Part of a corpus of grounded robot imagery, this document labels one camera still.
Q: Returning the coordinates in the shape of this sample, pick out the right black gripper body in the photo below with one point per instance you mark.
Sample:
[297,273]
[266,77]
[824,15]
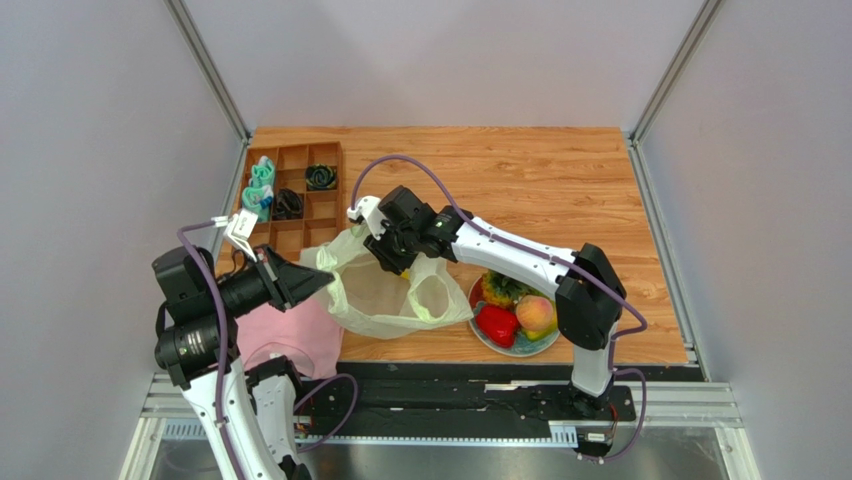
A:
[384,252]

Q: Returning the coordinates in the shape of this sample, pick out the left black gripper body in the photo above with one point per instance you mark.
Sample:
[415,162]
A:
[253,284]

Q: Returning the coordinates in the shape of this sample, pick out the avocado print plastic bag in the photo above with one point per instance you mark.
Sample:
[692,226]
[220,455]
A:
[369,301]

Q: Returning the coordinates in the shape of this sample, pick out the fake pineapple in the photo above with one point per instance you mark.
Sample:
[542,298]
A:
[502,291]

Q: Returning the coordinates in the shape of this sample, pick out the fake red apple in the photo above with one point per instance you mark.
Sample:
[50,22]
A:
[498,325]

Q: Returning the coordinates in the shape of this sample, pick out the fake peach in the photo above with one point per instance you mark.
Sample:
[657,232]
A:
[535,313]

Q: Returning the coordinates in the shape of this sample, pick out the fake papaya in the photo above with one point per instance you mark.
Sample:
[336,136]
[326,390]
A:
[533,335]

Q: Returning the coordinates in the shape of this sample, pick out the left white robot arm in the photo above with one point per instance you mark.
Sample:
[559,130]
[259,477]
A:
[196,333]

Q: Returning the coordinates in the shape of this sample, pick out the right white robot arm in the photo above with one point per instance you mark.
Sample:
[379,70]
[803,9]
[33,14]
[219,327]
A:
[589,297]

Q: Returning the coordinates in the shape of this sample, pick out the pink folded cloth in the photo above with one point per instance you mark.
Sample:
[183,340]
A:
[306,334]

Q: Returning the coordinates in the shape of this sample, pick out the black rolled sock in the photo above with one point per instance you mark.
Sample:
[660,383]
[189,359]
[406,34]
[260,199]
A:
[287,205]

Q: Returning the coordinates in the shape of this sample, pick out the teal rolled sock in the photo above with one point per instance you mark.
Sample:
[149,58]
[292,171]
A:
[262,173]
[258,200]

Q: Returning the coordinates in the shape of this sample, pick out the dark rolled sock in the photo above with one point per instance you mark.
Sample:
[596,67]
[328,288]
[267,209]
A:
[320,177]

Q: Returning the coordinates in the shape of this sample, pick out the red teal floral plate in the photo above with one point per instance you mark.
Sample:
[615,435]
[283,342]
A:
[522,347]

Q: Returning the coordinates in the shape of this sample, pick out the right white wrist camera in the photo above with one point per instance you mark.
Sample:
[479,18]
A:
[366,211]

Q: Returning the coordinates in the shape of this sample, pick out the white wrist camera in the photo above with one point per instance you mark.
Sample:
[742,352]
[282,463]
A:
[366,211]
[237,230]

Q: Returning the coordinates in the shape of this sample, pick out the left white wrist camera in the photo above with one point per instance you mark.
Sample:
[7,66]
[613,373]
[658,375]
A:
[237,230]

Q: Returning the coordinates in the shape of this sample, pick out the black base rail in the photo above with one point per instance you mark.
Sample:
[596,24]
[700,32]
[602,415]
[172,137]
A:
[458,401]

